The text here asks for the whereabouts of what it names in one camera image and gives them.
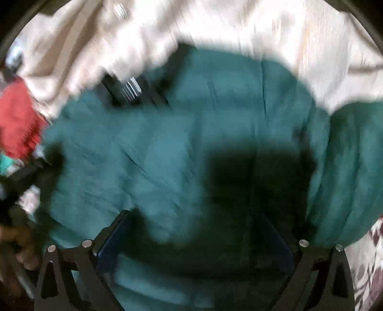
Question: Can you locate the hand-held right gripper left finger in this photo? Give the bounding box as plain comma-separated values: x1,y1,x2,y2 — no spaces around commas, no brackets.
34,209,133,311

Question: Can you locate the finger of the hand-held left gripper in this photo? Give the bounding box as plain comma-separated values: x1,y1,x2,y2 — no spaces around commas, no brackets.
101,72,170,109

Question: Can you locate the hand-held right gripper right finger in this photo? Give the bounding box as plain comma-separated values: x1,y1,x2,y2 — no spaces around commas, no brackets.
260,215,356,311

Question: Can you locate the teal garment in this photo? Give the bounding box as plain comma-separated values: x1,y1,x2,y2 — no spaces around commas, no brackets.
30,42,383,311

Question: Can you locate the person's left hand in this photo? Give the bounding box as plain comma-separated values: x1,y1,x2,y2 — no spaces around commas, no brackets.
0,223,41,271

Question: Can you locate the green cloth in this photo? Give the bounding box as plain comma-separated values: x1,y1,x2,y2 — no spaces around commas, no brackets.
0,155,17,177

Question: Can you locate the red heart-shaped pillow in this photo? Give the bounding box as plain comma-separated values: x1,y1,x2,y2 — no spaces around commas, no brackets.
0,76,50,159

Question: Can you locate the floral red blanket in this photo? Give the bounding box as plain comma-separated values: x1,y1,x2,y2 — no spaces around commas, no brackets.
349,217,383,311

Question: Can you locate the beige cloth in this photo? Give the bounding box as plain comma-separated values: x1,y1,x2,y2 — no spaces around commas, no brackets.
18,0,383,120

